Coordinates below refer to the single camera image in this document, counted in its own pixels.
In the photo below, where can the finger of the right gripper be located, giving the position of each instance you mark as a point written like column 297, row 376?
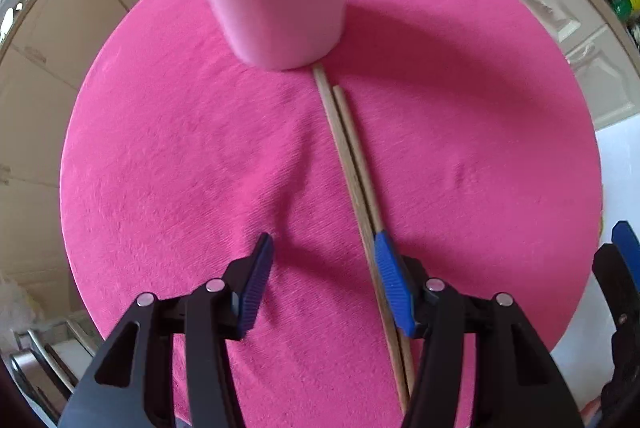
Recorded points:
column 620, row 396
column 627, row 243

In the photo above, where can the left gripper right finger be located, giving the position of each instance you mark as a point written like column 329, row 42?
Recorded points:
column 517, row 383

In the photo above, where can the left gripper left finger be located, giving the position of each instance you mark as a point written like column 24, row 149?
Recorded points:
column 129, row 381

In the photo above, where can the pink round tablecloth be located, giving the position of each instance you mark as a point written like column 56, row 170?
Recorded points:
column 479, row 144

